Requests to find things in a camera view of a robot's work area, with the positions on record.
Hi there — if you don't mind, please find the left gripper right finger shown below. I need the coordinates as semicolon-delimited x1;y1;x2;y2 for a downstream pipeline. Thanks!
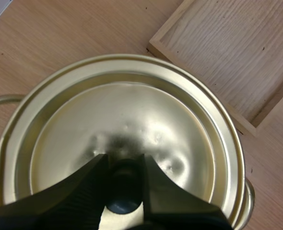
138;153;233;230

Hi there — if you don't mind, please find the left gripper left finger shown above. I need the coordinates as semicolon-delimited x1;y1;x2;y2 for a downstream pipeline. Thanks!
0;153;112;230

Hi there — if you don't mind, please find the gold lid with black knob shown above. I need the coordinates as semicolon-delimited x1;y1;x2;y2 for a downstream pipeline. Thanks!
0;54;245;230

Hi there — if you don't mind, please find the shallow wooden tray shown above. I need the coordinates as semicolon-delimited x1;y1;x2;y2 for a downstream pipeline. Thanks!
148;0;283;137

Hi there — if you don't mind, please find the gold pot with two handles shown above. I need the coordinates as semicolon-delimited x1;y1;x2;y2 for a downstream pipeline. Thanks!
0;94;255;230

